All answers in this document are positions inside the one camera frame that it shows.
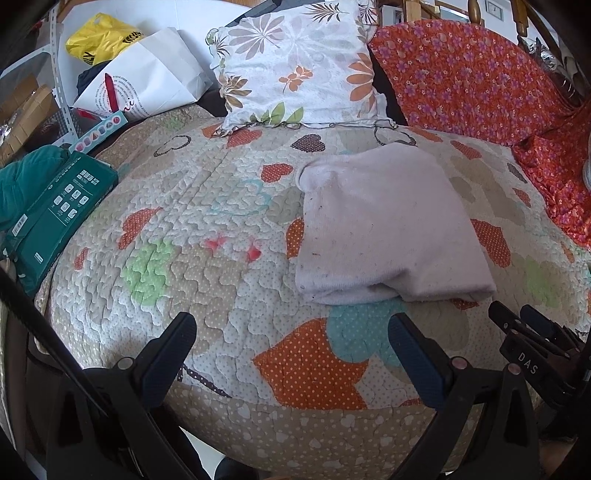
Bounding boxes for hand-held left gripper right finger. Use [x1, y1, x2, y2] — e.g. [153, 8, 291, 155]
[387, 312, 541, 480]

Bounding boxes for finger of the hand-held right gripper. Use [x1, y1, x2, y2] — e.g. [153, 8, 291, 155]
[488, 301, 522, 340]
[520, 305, 583, 356]

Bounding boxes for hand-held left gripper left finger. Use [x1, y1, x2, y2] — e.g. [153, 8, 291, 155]
[44, 311, 199, 480]

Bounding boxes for pale pink small garment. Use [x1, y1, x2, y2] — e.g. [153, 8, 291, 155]
[294, 142, 498, 306]

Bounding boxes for heart patterned quilt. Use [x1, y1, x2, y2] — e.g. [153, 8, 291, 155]
[34, 106, 591, 476]

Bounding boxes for dark green package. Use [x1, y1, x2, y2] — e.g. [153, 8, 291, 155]
[4, 152, 120, 296]

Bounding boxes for teal cloth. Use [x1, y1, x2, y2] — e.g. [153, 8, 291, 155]
[0, 145, 70, 232]

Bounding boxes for colourful shapes box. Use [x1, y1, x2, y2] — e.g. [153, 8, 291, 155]
[67, 113, 130, 155]

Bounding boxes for orange floral blanket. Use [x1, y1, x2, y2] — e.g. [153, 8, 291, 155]
[368, 19, 591, 252]

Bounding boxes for white paper bag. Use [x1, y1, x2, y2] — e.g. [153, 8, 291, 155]
[71, 28, 215, 123]

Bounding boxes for cardboard boxes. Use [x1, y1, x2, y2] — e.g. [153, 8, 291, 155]
[0, 74, 61, 167]

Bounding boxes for dark cloth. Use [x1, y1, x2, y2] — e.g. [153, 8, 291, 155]
[76, 65, 109, 93]

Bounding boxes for white perforated strip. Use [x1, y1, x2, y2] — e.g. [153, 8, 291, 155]
[46, 0, 79, 141]

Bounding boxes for white floral pillow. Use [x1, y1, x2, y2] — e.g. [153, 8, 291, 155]
[205, 0, 398, 137]

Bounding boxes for yellow plastic bag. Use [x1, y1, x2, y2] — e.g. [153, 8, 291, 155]
[65, 13, 145, 65]

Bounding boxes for black strap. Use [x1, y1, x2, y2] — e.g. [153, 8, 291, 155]
[0, 265, 107, 416]

